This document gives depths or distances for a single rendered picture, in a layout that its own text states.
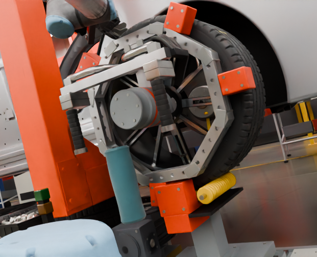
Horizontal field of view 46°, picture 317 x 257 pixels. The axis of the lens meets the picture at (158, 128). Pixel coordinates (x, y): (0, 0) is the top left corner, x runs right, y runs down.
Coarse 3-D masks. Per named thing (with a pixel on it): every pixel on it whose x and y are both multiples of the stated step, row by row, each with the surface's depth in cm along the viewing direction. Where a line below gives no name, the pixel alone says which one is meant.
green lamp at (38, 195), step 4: (44, 188) 134; (36, 192) 132; (40, 192) 131; (44, 192) 133; (48, 192) 134; (36, 196) 133; (40, 196) 132; (44, 196) 132; (48, 196) 134; (36, 200) 133; (40, 200) 132
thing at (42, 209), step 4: (40, 204) 132; (44, 204) 131; (48, 204) 133; (52, 204) 134; (40, 208) 132; (44, 208) 131; (48, 208) 133; (52, 208) 134; (40, 212) 132; (44, 212) 131; (48, 212) 132
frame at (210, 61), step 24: (120, 48) 134; (192, 48) 120; (216, 72) 117; (96, 96) 143; (216, 96) 118; (96, 120) 143; (216, 120) 118; (216, 144) 124; (144, 168) 140; (168, 168) 135; (192, 168) 124
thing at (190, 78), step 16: (176, 64) 136; (112, 80) 148; (128, 80) 156; (192, 80) 134; (112, 96) 150; (176, 96) 141; (208, 96) 130; (176, 112) 142; (112, 128) 150; (144, 128) 145; (160, 128) 141; (128, 144) 150; (144, 144) 159; (160, 144) 143; (176, 144) 139; (144, 160) 147; (160, 160) 151; (176, 160) 154
